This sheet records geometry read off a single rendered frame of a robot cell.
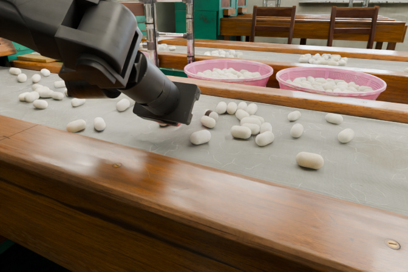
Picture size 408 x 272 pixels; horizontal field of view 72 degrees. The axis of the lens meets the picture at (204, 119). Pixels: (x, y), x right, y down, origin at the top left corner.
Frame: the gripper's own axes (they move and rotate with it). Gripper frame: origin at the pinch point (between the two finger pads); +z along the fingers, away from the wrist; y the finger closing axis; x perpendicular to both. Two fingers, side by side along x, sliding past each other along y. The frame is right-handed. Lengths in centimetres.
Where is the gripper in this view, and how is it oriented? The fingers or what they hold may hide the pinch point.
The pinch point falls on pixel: (185, 116)
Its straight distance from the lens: 53.1
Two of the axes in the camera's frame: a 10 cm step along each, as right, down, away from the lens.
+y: -9.1, -1.7, 3.8
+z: 3.2, 3.0, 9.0
